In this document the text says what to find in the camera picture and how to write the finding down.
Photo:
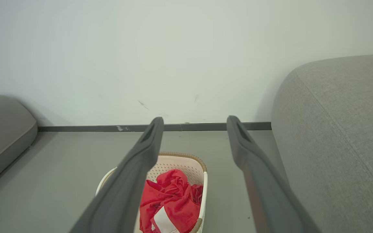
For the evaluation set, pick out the red clothing with white print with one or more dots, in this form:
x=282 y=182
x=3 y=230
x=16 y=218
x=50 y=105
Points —
x=176 y=194

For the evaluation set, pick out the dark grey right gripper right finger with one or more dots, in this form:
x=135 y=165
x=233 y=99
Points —
x=267 y=194

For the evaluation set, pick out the grey fabric sofa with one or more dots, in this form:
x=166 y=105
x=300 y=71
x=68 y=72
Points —
x=335 y=136

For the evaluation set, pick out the black wall baseboard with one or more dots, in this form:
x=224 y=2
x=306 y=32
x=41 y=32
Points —
x=199 y=127

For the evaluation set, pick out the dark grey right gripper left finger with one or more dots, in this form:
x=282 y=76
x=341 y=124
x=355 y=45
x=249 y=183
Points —
x=125 y=187

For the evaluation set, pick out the cream perforated plastic laundry basket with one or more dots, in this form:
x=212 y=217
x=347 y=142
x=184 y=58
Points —
x=186 y=165

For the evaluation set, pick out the grey rounded seat cushion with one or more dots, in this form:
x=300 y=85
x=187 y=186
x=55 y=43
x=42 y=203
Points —
x=2 y=136

